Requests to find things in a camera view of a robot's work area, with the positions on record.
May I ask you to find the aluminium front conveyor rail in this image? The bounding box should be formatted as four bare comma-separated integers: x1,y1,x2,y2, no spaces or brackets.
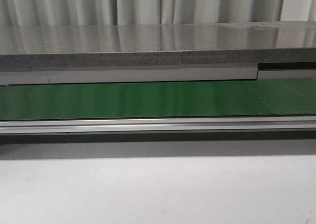
0,115,316,134

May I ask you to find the grey rear conveyor rail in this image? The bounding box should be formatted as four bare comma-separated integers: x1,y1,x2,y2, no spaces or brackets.
0,62,316,86

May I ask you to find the white pleated curtain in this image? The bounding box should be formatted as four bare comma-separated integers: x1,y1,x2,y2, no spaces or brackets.
0,0,316,26

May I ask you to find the green conveyor belt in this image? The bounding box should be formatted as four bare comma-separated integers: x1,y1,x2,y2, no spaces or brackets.
0,79,316,121

